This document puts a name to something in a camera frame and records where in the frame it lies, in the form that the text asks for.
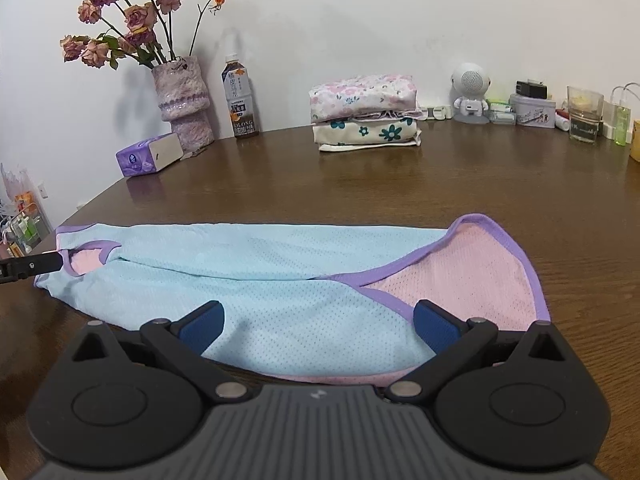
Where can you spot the pink and blue sleeveless top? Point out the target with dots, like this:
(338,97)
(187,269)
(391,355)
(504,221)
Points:
(300,270)

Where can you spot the white charger block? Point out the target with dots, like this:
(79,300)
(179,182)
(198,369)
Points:
(609,120)

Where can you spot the tea bottle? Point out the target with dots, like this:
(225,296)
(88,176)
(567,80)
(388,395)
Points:
(241,100)

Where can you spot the white robot speaker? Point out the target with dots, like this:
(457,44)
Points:
(470,80)

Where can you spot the printed tin box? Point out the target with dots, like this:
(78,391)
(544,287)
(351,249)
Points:
(532,114)

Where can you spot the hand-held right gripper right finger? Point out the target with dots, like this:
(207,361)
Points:
(437,327)

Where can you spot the white wall socket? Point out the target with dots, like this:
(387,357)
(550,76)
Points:
(43,191)

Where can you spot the black charger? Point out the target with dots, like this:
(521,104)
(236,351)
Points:
(531,90)

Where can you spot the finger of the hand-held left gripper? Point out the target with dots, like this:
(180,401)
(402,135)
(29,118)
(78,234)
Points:
(40,263)

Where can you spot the dried rose bouquet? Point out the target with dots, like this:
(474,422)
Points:
(137,15)

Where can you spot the purple fuzzy vase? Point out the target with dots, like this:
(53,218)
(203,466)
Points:
(182,100)

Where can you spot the rack with small packets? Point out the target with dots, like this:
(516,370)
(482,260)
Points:
(22,220)

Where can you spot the small green box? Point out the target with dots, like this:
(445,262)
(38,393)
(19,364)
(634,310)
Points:
(500,106)

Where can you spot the folded pink floral cloth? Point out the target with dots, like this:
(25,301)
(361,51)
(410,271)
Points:
(362,96)

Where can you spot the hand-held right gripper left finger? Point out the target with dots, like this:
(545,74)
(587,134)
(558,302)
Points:
(202,327)

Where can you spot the folded cream floral cloth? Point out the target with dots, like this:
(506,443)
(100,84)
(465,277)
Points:
(365,134)

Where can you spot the purple tissue box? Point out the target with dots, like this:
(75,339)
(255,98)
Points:
(137,160)

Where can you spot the green spray bottle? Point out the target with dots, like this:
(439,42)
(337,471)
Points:
(621,127)

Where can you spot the glass cup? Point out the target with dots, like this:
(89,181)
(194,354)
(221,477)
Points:
(585,115)

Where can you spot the yellow mug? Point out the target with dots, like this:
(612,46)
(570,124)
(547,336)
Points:
(635,142)

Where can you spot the small clear box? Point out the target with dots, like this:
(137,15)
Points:
(502,118)

